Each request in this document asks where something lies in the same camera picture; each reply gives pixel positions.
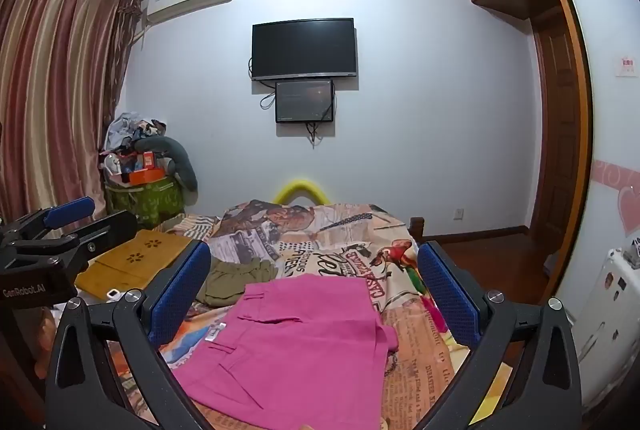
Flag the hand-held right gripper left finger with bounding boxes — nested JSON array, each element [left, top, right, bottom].
[[44, 240, 221, 430]]

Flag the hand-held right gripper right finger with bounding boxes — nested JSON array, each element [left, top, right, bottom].
[[416, 240, 584, 430]]

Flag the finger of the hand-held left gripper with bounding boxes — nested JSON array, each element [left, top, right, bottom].
[[10, 210, 139, 269], [0, 196, 97, 245]]

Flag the pink pants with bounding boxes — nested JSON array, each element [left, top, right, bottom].
[[172, 275, 399, 420]]

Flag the olive green pants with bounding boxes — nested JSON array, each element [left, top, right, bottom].
[[195, 257, 278, 309]]

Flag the wooden board with flower cutouts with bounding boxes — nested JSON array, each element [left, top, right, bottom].
[[75, 229, 198, 297]]

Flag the green patterned basket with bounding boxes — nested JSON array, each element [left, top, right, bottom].
[[103, 176, 185, 229]]

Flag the flat orange box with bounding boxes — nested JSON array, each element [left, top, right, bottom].
[[127, 167, 166, 186]]

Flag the pile of clothes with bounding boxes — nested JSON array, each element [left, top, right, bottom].
[[101, 111, 169, 157]]

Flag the yellow bed sheet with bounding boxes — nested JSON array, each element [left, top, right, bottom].
[[472, 359, 514, 422]]

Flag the printed blanket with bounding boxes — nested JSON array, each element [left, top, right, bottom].
[[75, 200, 506, 430]]

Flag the striped curtain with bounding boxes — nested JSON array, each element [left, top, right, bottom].
[[0, 0, 144, 231]]

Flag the yellow foam arch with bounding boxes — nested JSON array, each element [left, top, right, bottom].
[[273, 179, 329, 207]]

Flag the white appliance with stickers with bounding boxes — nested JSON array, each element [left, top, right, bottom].
[[565, 247, 640, 411]]

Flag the wooden door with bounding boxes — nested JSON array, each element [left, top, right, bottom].
[[530, 17, 582, 255]]

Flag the pink heart wall sticker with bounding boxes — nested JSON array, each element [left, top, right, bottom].
[[617, 186, 640, 237]]

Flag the small black wall monitor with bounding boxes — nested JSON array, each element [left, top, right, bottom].
[[275, 80, 335, 125]]

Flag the large black wall television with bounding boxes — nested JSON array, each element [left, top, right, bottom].
[[251, 18, 358, 82]]

